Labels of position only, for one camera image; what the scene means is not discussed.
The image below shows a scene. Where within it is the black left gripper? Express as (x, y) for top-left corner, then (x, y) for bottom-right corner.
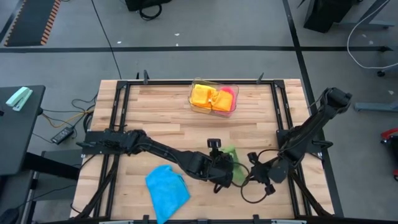
(203, 138), (236, 194)

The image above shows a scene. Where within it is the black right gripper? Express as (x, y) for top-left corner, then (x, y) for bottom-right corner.
(247, 151), (277, 196)

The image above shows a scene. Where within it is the green microfiber towel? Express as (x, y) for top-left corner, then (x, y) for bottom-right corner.
(221, 144), (247, 187)

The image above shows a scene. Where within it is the orange microfiber towel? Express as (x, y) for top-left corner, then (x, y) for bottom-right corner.
(190, 83), (218, 110)
(211, 90), (234, 112)

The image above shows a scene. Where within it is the pink microfiber towel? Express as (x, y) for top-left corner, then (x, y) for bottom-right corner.
(220, 86), (237, 118)

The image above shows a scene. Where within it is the clear plastic bin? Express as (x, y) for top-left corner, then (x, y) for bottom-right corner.
(187, 77), (239, 119)

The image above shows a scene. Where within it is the blue microfiber towel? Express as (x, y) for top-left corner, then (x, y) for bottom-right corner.
(145, 164), (191, 224)

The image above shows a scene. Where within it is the grey desk foot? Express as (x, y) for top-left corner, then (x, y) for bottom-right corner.
(353, 101), (398, 113)

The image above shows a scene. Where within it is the red cart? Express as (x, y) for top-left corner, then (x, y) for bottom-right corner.
(380, 127), (398, 182)

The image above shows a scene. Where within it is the black power adapter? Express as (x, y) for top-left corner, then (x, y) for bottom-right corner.
(50, 126), (75, 145)

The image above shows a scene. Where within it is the black desk crossbeam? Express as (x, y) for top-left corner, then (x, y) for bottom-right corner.
(24, 151), (81, 180)

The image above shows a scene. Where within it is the black cabinet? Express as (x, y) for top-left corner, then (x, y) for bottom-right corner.
(303, 0), (357, 34)

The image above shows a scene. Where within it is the black equipment box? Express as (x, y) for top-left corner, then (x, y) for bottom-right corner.
(125, 0), (173, 12)

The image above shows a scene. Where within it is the grey desk leg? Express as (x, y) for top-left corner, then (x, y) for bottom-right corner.
(340, 0), (398, 29)

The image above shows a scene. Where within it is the black side table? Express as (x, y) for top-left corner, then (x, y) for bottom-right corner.
(0, 85), (46, 177)

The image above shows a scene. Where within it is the mint green stapler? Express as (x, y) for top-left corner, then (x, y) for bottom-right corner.
(6, 86), (34, 112)

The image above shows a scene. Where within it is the black mat with orange edge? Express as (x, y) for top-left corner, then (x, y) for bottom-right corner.
(4, 0), (62, 47)

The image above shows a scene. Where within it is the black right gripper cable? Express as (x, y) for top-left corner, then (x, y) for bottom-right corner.
(239, 148), (280, 205)

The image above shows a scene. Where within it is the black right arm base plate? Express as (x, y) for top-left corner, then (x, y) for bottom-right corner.
(276, 129), (333, 154)

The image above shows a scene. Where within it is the black aluminium table frame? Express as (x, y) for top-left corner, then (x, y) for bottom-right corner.
(74, 79), (335, 224)

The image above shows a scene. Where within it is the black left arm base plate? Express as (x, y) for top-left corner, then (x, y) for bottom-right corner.
(76, 129), (127, 156)

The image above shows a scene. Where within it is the yellow cable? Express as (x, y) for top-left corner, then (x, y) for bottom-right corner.
(42, 109), (95, 129)

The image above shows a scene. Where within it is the white floor cable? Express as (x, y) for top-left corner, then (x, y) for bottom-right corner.
(346, 0), (398, 70)

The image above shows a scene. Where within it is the coiled black cable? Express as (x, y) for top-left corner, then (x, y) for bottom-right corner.
(138, 3), (163, 21)

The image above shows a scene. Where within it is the black power cable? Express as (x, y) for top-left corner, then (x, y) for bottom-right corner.
(32, 92), (100, 144)

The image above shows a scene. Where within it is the thin black floor cable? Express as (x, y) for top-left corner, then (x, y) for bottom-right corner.
(91, 0), (123, 80)

